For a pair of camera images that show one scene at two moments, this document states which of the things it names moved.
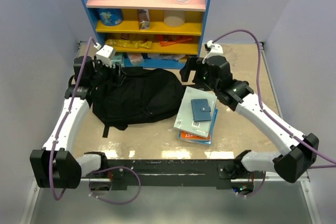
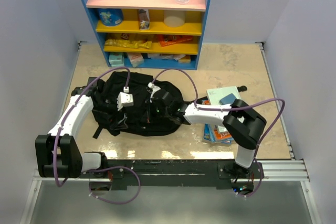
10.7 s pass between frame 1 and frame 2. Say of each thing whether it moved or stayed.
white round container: stayed
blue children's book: moved
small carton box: stayed
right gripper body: moved
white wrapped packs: stayed
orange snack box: stayed
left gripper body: moved
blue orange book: moved
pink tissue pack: stayed
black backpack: moved
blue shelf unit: stayed
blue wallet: moved
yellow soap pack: stayed
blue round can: stayed
